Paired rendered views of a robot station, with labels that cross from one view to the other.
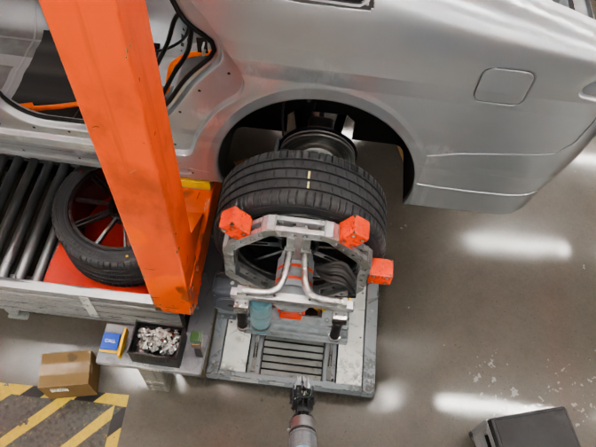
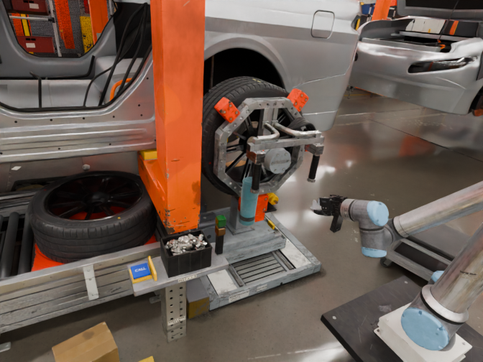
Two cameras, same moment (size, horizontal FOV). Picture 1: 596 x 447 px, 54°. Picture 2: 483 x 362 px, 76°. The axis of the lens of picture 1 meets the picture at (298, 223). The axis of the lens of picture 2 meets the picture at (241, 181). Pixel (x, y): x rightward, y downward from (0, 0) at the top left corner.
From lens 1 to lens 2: 162 cm
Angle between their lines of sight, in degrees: 37
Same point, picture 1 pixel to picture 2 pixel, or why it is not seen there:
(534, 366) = not seen: hidden behind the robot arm
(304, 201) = (264, 85)
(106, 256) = (101, 223)
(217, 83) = not seen: hidden behind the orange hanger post
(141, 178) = (191, 13)
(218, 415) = (236, 330)
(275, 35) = not seen: outside the picture
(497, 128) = (321, 57)
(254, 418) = (262, 318)
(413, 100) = (285, 41)
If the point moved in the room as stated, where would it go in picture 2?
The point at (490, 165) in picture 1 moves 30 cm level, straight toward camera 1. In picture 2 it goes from (320, 88) to (333, 98)
